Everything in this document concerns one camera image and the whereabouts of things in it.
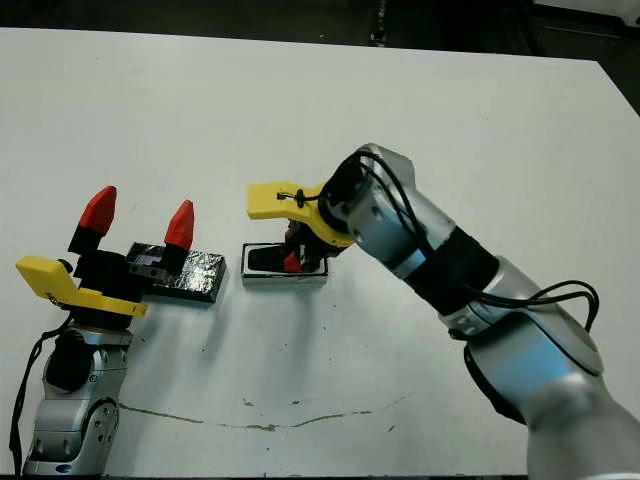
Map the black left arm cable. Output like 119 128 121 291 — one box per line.
9 322 76 476

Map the left gripper, yellow mount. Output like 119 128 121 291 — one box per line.
14 185 196 332

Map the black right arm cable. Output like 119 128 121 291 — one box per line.
277 151 600 334

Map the right gripper, yellow mount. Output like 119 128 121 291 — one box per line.
246 180 357 274

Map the glossy black box lid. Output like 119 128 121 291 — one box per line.
124 242 229 305

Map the white camera box base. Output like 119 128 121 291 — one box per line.
241 243 331 286

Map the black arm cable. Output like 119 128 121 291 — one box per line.
9 322 76 476
277 151 600 334

